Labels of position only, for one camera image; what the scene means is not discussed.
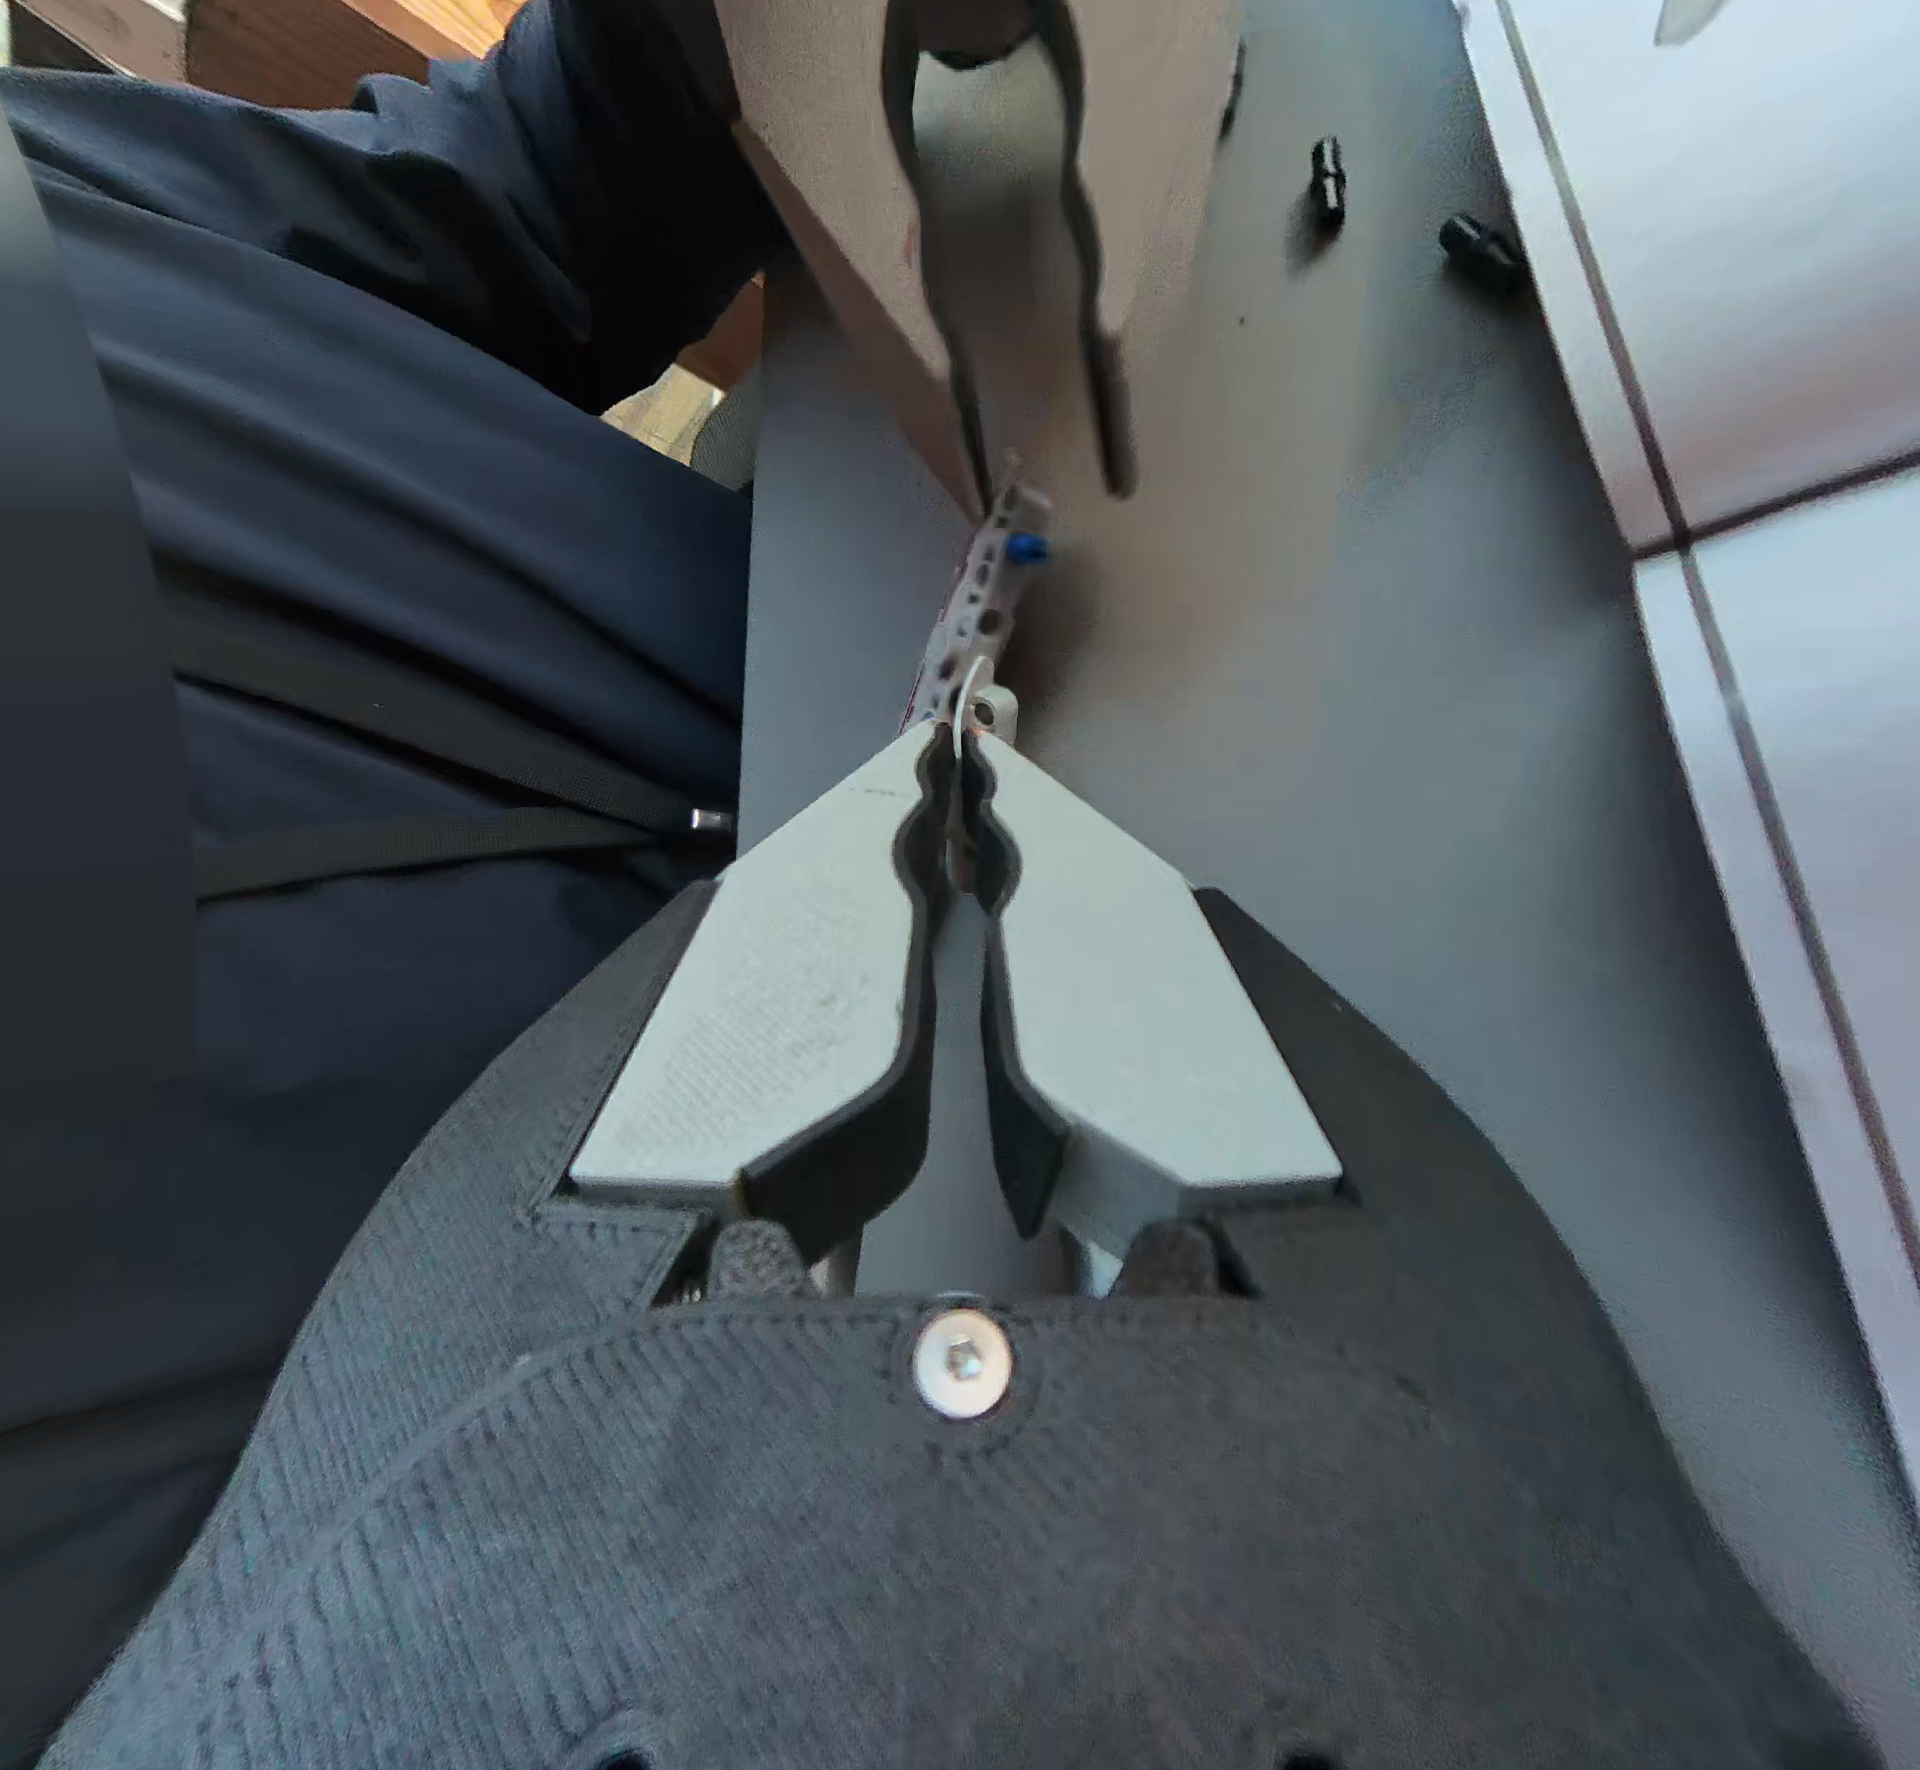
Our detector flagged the small grey lego beam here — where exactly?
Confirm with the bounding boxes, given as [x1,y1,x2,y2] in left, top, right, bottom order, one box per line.
[943,656,1027,769]

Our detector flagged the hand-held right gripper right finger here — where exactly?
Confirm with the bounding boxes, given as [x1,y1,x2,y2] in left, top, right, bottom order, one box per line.
[960,738,1347,1242]

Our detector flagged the grey lego beam assembly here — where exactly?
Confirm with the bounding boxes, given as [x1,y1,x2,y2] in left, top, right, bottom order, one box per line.
[900,450,1063,753]

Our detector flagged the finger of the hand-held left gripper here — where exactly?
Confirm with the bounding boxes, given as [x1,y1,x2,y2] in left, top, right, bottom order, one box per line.
[673,0,997,522]
[997,0,1281,500]

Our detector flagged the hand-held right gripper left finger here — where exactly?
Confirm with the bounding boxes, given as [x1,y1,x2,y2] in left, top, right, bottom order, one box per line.
[571,727,963,1266]

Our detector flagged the person in dark clothes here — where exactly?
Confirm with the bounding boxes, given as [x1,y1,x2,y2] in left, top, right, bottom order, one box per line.
[0,60,756,1770]

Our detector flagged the person's left forearm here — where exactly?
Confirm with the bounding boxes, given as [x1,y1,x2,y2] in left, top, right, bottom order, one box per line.
[356,0,786,417]

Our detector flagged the lego instruction booklet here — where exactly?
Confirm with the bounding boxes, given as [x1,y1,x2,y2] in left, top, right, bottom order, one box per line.
[1406,0,1920,1488]

